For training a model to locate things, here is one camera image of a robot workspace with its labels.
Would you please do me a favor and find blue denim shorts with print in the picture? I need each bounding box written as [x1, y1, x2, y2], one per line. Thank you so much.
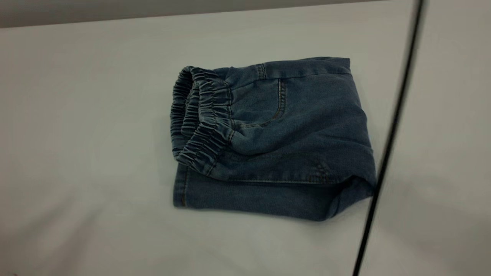
[170, 57, 377, 222]

